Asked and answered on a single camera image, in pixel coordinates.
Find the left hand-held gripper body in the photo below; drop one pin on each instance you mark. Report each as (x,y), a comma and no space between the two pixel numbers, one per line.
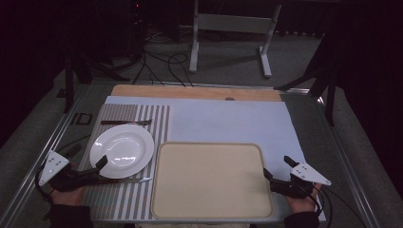
(53,166)

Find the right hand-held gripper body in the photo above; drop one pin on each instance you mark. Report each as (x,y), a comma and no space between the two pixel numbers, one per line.
(305,173)

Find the white round plate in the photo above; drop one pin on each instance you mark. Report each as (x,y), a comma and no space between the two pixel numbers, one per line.
(123,148)

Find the person's right hand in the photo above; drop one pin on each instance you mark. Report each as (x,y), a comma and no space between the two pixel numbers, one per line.
(301,204)

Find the person's left hand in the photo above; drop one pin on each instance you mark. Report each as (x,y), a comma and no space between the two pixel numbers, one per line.
(68,196)

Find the beige rectangular tray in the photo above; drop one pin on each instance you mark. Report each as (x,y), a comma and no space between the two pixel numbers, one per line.
(212,180)

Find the light blue table sheet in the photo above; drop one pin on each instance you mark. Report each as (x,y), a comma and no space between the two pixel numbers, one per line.
(228,123)

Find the grey striped placemat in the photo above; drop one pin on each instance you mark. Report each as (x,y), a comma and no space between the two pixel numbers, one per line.
(158,120)

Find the black stand legs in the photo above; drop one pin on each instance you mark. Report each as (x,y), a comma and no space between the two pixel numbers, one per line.
(329,95)
(68,85)

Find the wooden board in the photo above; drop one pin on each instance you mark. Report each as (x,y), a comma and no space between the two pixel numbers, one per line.
(190,92)

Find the white metal stand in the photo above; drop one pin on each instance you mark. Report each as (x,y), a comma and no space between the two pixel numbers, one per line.
(233,23)

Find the black rectangular floor frame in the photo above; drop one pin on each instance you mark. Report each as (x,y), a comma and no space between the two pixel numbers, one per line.
(84,118)

